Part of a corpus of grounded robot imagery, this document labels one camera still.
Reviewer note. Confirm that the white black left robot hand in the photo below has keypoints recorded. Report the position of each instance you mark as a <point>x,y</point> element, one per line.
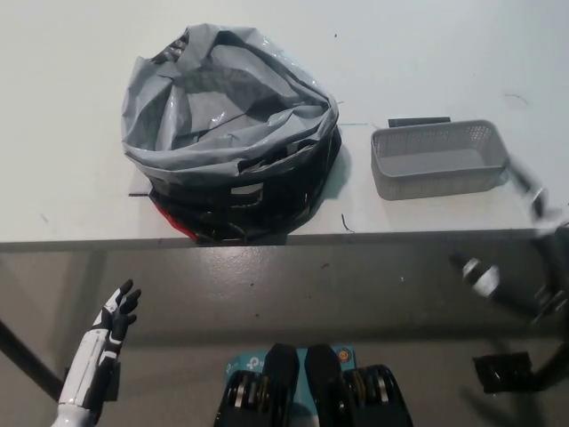
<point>95,351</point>

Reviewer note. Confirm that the grey black plastic bag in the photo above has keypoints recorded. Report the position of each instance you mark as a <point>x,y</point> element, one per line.
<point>200,111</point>

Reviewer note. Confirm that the grey perforated rectangular container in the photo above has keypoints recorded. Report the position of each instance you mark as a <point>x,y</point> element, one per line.
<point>427,180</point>

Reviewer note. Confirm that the black table leg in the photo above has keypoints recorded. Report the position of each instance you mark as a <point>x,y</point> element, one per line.
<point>26,347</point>

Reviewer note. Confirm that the teal TP-Link box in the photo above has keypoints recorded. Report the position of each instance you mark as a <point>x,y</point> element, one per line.
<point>240,362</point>

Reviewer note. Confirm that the short black thread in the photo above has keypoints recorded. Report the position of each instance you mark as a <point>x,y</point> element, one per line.
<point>346,223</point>

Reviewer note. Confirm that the black tape patch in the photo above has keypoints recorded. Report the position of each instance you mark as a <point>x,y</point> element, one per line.
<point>418,121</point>

